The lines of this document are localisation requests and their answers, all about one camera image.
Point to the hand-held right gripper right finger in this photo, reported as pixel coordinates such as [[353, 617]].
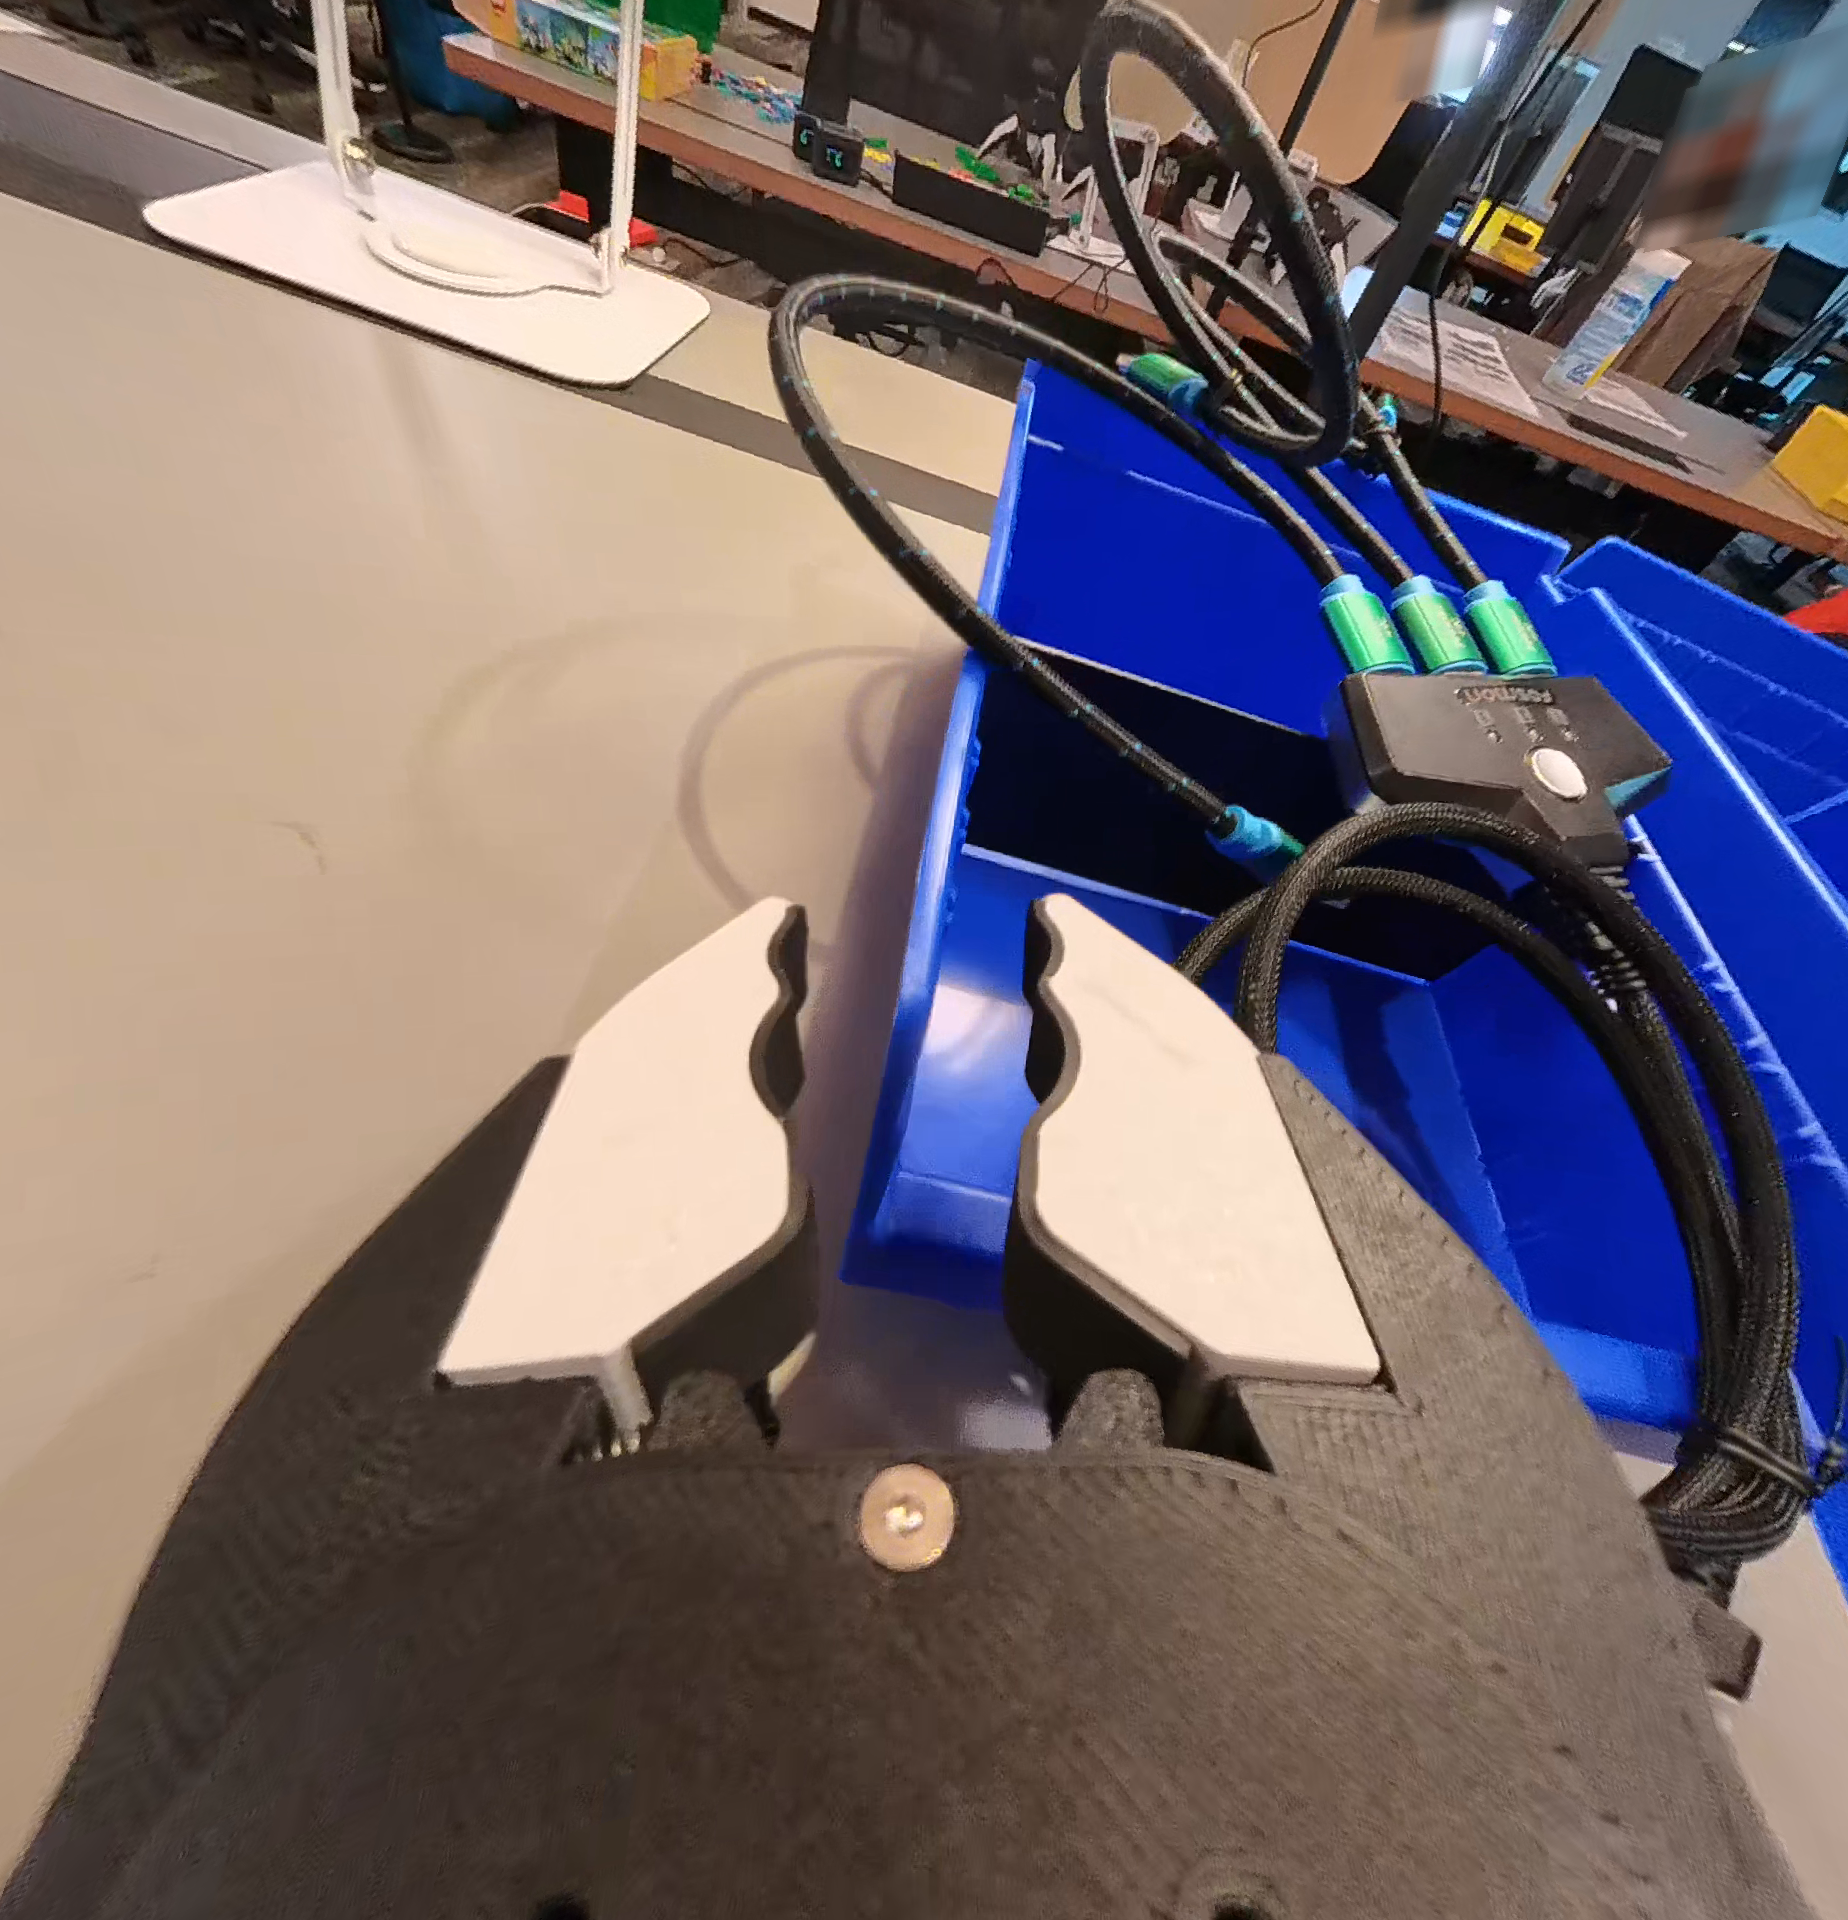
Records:
[[1180, 1155]]

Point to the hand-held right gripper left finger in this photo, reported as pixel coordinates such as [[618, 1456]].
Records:
[[639, 1140]]

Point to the black switch hub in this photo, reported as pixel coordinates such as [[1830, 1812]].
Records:
[[1480, 765]]

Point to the blue plastic bin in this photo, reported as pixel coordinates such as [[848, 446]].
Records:
[[1766, 676], [1166, 540]]

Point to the black bin divider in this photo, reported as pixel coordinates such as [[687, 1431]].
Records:
[[1106, 751]]

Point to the printed paper sheet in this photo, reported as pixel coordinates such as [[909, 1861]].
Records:
[[1465, 360]]

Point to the wooden back desk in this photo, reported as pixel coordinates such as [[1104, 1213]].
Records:
[[1691, 480]]

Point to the flat black dock device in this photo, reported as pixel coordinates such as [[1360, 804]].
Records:
[[1630, 425]]

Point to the red plastic bin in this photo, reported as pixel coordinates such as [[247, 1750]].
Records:
[[1846, 607]]

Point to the white wipes canister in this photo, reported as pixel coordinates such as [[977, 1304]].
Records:
[[1616, 323]]

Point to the white stand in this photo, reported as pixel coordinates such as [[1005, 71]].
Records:
[[340, 240]]

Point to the small yellow bin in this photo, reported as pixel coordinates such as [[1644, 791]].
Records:
[[1826, 450]]

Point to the black speaker bar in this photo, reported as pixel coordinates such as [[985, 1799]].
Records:
[[970, 203]]

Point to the brown paper bag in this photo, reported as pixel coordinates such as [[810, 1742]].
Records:
[[1712, 315]]

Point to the colourful toy box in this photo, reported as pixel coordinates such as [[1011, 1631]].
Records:
[[594, 38]]

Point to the black monitor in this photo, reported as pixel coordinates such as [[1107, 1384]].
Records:
[[940, 61]]

